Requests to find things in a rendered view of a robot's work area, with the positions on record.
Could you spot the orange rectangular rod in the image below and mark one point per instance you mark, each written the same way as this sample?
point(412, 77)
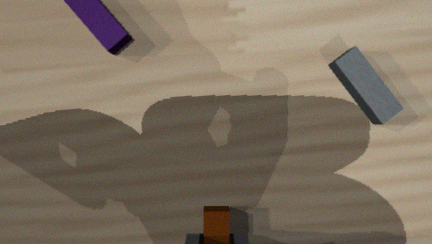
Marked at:
point(216, 224)

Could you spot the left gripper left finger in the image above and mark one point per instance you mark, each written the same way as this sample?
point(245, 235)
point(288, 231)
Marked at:
point(194, 239)

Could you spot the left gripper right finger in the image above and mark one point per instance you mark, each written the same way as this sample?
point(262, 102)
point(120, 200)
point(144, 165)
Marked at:
point(238, 239)

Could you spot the grey rectangular block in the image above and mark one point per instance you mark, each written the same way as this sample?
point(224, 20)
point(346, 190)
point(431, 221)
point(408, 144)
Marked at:
point(365, 86)

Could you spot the purple rod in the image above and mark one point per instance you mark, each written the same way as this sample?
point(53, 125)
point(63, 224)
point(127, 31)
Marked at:
point(101, 23)

